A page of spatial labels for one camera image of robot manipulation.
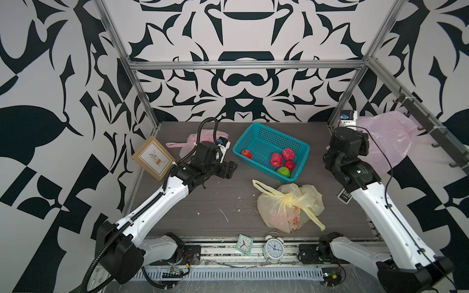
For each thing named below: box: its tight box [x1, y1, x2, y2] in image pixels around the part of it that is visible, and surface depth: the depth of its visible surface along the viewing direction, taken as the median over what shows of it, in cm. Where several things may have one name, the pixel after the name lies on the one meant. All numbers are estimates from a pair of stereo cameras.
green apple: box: [277, 166, 291, 178], surface depth 95 cm
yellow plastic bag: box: [252, 179, 326, 234], surface depth 76 cm
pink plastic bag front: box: [356, 110, 419, 182], surface depth 62 cm
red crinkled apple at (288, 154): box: [282, 147, 296, 161], surface depth 102 cm
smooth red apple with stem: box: [240, 148, 253, 160], surface depth 101 cm
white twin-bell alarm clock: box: [262, 230, 284, 265], surface depth 74 cm
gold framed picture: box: [131, 136, 176, 182], surface depth 93 cm
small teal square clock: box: [235, 233, 254, 256], surface depth 77 cm
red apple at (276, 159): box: [269, 152, 283, 168], surface depth 99 cm
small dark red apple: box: [283, 159, 295, 171], surface depth 98 cm
